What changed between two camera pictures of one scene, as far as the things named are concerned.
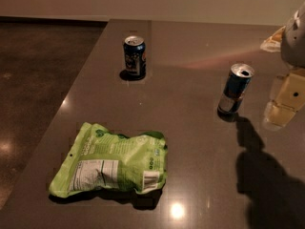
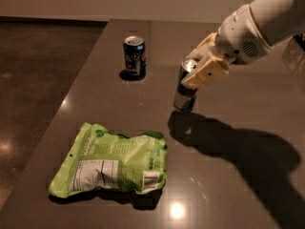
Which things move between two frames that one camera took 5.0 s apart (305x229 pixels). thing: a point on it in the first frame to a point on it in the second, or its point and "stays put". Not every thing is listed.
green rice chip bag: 109,162 stays put
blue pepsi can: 135,57 stays put
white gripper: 294,42 to 238,34
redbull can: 234,89 to 185,99
